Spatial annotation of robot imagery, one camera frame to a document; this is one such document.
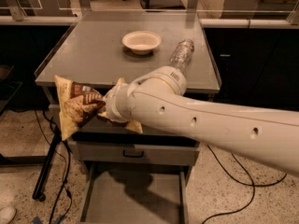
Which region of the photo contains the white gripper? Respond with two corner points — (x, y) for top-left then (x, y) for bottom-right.
(97, 77), (132, 123)

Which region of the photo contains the brown chip bag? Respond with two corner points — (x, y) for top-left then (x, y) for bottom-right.
(54, 75), (106, 141)

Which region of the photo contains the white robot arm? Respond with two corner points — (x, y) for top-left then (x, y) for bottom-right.
(105, 66), (299, 175)

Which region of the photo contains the grey top drawer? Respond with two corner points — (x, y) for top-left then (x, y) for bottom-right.
(49, 105), (173, 136)

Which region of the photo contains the grey middle drawer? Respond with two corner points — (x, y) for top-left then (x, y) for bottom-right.
(67, 133), (199, 166)

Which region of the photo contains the grey open bottom drawer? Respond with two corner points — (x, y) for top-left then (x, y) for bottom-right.
(78, 163), (189, 224)

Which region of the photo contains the white paper bowl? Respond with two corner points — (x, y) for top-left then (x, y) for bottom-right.
(122, 31), (162, 55)

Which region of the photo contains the clear plastic water bottle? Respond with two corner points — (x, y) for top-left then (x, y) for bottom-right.
(169, 39), (194, 73)

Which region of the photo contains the black table leg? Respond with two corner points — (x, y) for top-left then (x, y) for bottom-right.
(32, 127), (61, 202)

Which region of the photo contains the white shoe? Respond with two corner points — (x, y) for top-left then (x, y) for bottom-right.
(0, 206), (16, 224)

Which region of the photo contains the black floor cable left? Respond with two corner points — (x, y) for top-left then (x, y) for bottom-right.
(33, 109), (73, 224)

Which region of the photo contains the black floor cable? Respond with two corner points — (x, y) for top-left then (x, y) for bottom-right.
(33, 109), (73, 224)
(200, 144), (288, 224)

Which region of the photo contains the black floor cable right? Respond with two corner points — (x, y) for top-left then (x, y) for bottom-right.
(200, 144), (288, 224)

